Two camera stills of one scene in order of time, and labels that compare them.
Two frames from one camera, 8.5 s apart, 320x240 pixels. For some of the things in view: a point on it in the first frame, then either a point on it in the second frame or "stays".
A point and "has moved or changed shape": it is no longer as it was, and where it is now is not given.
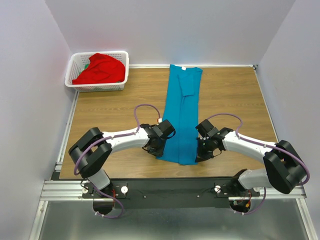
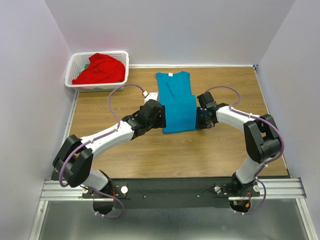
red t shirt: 103,68 stays
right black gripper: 201,156 to 199,123
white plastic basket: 78,62 stays
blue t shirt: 181,110 has moved or changed shape
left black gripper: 159,152 to 161,121
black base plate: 204,193 stays
